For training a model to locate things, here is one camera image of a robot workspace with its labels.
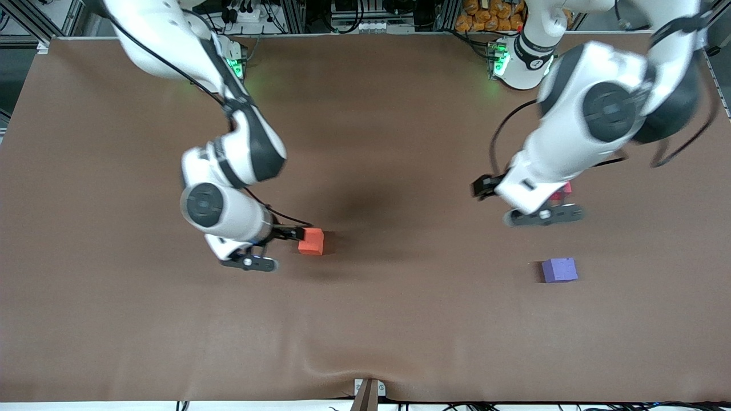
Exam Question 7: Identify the brown table cover mat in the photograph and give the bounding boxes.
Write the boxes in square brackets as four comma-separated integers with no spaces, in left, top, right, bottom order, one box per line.
[0,31,731,403]

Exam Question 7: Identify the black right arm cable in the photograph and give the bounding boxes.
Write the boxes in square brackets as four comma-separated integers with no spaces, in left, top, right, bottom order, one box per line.
[103,11,313,227]

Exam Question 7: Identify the aluminium frame profile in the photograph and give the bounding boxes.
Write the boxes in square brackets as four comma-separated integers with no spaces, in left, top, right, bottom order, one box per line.
[6,0,55,53]

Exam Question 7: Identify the orange foam block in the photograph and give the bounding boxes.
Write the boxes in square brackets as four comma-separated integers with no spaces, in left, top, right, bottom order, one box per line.
[298,228,324,256]

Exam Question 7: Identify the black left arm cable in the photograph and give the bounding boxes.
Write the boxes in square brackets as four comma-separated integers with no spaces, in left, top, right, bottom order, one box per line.
[489,54,720,179]

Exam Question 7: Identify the purple foam block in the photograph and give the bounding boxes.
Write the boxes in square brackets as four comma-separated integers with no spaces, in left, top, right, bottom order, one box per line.
[541,257,579,284]

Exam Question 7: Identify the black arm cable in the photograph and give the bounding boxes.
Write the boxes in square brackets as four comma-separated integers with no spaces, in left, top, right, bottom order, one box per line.
[489,54,720,179]
[103,11,313,227]

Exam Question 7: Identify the white terminal block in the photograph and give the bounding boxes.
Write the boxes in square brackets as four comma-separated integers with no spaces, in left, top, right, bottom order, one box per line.
[336,20,403,33]

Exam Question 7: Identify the bag of orange items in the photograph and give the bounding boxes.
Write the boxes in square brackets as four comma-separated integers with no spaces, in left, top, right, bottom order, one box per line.
[455,0,525,33]

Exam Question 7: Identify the white power strip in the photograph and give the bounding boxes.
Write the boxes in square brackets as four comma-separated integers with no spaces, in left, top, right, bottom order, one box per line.
[224,5,263,23]

